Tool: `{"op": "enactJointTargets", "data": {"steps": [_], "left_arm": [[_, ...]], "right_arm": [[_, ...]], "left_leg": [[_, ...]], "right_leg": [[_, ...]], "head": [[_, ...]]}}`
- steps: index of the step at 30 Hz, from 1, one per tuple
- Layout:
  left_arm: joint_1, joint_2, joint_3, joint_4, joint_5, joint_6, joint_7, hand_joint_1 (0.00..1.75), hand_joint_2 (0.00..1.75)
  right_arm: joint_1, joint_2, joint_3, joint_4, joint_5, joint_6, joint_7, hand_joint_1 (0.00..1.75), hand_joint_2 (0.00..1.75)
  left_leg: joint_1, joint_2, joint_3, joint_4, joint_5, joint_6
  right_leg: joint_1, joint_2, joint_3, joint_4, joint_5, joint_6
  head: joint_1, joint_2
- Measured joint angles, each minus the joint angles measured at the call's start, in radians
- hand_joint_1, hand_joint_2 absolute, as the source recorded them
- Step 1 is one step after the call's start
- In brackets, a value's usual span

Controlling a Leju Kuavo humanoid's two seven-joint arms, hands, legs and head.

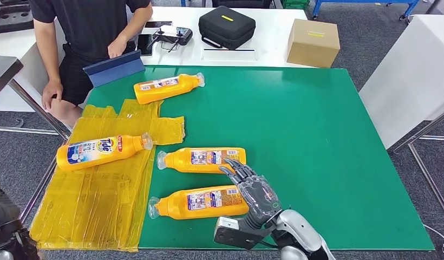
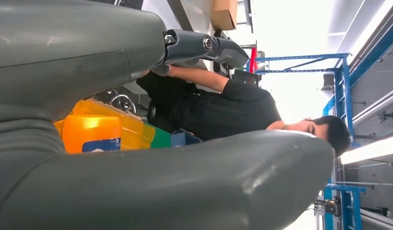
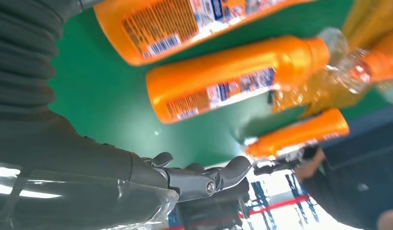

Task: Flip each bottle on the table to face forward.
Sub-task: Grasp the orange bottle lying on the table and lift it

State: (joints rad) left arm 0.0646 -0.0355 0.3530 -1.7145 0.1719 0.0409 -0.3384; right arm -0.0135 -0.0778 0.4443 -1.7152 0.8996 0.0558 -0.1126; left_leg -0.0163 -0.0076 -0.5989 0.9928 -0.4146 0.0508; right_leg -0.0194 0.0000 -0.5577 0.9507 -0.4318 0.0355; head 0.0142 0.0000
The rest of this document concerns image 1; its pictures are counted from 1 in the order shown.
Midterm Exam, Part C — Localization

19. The green plastic crate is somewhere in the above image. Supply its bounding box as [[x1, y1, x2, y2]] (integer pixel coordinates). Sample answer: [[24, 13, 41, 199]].
[[281, 0, 311, 10]]

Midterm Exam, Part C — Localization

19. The white desk cable cover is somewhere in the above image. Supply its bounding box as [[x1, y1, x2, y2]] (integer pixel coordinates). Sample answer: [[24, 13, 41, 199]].
[[200, 47, 259, 62]]

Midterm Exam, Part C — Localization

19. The brown cardboard box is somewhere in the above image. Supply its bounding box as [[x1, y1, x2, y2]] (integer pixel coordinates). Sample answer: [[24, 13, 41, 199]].
[[286, 18, 341, 68]]

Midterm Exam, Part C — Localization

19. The black box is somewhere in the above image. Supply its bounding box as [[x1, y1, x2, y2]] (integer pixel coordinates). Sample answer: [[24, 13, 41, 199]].
[[212, 0, 273, 9]]

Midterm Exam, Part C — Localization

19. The orange detergent bottle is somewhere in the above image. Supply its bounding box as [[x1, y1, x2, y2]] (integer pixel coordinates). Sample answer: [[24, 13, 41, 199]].
[[133, 72, 206, 105], [56, 132, 154, 172], [156, 147, 247, 175], [148, 185, 250, 220]]

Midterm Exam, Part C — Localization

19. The yellow plastic sheet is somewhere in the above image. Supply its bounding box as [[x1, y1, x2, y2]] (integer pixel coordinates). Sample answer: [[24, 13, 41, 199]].
[[29, 99, 186, 252]]

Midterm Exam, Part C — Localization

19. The black remote controller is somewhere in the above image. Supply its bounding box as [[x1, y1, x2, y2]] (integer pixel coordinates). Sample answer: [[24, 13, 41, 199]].
[[146, 25, 193, 53]]

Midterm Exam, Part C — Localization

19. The blue tablet case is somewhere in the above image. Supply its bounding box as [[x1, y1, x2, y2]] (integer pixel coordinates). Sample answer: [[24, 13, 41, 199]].
[[82, 50, 146, 88]]

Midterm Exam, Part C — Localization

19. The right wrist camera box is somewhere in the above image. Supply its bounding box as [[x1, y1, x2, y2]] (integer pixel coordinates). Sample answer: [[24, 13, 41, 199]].
[[213, 215, 277, 251]]

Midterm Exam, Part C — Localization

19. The black flat tablet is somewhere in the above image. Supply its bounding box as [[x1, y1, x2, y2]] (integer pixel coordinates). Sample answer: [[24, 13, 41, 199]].
[[144, 21, 173, 29]]

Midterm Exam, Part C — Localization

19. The black smartphone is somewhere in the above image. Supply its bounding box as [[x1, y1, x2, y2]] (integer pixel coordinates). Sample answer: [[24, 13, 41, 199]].
[[136, 34, 154, 57]]

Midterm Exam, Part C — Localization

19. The black foam tray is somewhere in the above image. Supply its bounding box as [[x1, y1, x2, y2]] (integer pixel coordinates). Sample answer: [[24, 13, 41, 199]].
[[0, 0, 34, 34]]

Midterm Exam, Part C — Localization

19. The white side table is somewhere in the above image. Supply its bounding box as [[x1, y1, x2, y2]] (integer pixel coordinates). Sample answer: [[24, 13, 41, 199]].
[[358, 14, 444, 151]]

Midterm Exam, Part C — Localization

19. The grey side table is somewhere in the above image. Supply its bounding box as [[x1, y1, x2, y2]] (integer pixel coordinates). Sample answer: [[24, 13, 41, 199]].
[[0, 55, 71, 141]]

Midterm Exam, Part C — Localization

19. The person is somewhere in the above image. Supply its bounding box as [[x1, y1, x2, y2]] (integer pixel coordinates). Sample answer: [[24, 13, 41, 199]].
[[28, 0, 154, 126]]

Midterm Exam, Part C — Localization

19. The white desk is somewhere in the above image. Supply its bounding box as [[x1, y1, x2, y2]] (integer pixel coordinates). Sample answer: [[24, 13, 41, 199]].
[[0, 6, 314, 112]]

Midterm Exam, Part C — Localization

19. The blue metal cart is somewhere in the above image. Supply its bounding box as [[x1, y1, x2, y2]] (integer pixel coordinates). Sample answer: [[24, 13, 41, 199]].
[[312, 0, 421, 21]]

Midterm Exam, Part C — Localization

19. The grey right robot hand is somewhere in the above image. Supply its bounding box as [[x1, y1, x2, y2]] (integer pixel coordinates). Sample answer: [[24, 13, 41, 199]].
[[219, 158, 282, 230]]

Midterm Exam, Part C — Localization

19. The black carrying case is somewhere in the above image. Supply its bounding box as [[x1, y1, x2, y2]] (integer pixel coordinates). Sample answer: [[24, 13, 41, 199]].
[[198, 5, 257, 50]]

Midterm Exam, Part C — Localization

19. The green table mat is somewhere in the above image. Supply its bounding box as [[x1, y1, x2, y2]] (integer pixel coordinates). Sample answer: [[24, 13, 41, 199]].
[[86, 66, 435, 251]]

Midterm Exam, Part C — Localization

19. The metal frame bar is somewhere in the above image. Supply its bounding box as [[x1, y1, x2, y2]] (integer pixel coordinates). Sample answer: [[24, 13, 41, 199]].
[[408, 143, 444, 225], [19, 158, 58, 223]]

